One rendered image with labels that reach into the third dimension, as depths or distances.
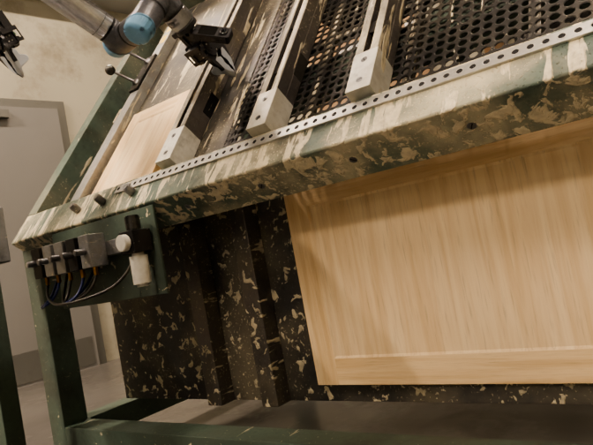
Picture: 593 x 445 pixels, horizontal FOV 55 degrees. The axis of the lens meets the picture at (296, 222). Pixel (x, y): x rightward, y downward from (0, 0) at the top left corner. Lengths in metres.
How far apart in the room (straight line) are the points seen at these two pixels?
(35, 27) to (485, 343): 4.65
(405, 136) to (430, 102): 0.08
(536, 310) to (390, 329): 0.35
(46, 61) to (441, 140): 4.45
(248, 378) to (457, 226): 0.81
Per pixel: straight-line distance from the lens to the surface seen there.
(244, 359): 1.78
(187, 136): 1.65
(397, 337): 1.44
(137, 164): 1.87
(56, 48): 5.37
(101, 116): 2.43
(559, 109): 1.07
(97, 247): 1.64
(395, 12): 1.46
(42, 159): 4.93
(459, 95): 1.08
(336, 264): 1.49
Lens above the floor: 0.62
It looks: 3 degrees up
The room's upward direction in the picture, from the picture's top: 10 degrees counter-clockwise
